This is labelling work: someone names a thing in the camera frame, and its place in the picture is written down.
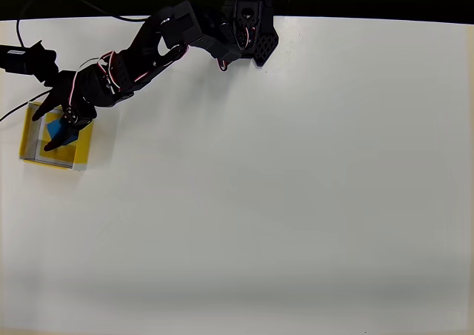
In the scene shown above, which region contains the yellow open box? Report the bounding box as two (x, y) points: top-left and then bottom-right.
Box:
(19, 100), (95, 173)

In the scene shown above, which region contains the blue cube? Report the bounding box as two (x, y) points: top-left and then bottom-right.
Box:
(45, 118), (80, 146)

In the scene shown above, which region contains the black gripper-mounted webcam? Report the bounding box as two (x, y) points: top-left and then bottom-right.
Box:
(0, 40), (59, 85)

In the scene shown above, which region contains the black webcam cable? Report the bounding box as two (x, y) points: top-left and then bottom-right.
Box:
(0, 0), (153, 123)

